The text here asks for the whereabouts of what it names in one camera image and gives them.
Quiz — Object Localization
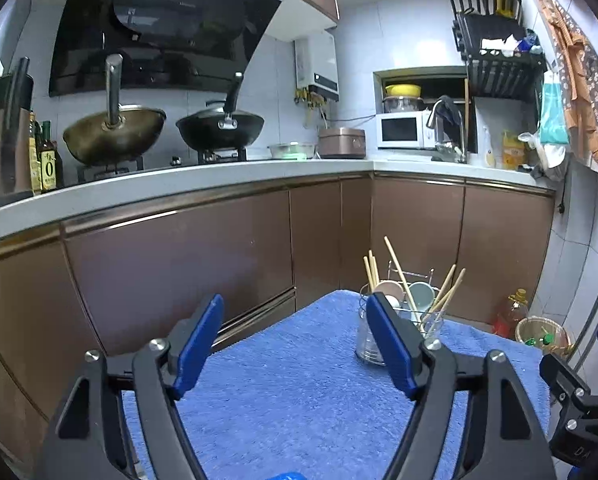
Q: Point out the brown lower cabinets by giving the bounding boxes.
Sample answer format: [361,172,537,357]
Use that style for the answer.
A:
[0,172,557,476]

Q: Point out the steel faucet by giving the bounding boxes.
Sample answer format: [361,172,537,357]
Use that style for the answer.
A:
[425,100,467,163]

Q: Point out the metal wire utensil holder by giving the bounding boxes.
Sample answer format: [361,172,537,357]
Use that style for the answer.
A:
[356,257,447,366]

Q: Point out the wicker basket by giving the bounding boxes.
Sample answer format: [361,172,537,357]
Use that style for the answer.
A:
[515,316,572,361]

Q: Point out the blue towel mat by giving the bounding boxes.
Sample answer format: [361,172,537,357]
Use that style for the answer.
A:
[121,289,550,480]

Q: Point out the white water heater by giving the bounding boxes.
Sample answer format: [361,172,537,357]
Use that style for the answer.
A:
[294,30,340,102]

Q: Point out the yellow liquid bottle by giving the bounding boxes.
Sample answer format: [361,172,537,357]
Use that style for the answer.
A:
[501,130,527,171]

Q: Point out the dark labelled sauce bottle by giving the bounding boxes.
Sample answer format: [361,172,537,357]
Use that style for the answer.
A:
[38,121,64,192]

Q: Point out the black gas stove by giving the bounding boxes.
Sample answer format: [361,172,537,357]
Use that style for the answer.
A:
[76,147,250,183]

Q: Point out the wooden knife block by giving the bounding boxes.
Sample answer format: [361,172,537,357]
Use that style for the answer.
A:
[0,57,36,203]

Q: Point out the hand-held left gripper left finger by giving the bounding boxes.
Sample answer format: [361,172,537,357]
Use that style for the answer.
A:
[39,294,226,480]

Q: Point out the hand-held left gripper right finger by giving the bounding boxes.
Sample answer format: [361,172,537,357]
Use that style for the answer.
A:
[366,292,560,480]

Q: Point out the white plastic bag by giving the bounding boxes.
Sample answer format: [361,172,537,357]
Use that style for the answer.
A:
[518,131,570,182]

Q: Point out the brown rice cooker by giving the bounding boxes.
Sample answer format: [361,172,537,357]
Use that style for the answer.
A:
[318,126,368,160]

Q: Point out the teal plastic bag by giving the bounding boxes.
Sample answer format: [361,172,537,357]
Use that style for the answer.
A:
[539,72,568,147]

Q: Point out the black wok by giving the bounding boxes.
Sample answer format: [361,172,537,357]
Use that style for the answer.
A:
[175,72,266,152]

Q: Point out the clear glass cup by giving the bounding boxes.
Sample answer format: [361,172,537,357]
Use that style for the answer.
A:
[419,310,447,351]

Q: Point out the white microwave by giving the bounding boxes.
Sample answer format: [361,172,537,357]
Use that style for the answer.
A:
[376,111,437,151]

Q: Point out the black range hood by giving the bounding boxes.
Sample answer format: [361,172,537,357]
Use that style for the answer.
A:
[49,0,287,97]

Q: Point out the large oil jug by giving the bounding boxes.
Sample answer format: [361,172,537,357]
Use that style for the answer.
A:
[494,287,530,339]

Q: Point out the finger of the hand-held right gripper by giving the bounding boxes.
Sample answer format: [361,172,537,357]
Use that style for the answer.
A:
[539,354,592,411]

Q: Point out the brass-coloured wok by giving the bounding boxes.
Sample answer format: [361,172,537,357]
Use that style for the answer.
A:
[63,54,167,166]

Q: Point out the black dish rack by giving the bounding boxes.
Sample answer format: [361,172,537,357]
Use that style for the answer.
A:
[446,0,547,100]

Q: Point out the dark cloth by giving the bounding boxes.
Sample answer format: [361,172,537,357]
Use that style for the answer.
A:
[436,95,462,131]

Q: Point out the orange patterned apron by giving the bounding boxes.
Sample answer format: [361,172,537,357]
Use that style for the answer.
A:
[526,0,598,178]

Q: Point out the yellow cooking oil bottle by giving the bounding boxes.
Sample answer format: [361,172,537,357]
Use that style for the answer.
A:
[28,112,44,196]

